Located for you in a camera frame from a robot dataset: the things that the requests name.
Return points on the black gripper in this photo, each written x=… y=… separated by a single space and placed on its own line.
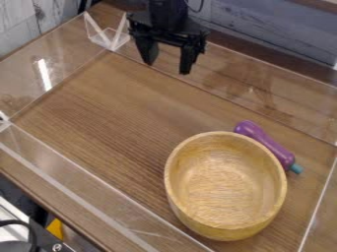
x=178 y=33

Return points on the purple toy eggplant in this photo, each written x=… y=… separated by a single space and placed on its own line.
x=252 y=130

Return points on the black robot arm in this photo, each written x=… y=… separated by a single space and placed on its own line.
x=172 y=10

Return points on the brown wooden bowl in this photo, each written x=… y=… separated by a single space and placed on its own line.
x=225 y=184

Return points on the black device with screw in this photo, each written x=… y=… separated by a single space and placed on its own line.
x=12 y=242

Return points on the clear acrylic corner bracket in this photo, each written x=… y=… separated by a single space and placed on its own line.
x=109 y=38

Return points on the clear acrylic tray wall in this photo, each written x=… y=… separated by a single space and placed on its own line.
x=94 y=120

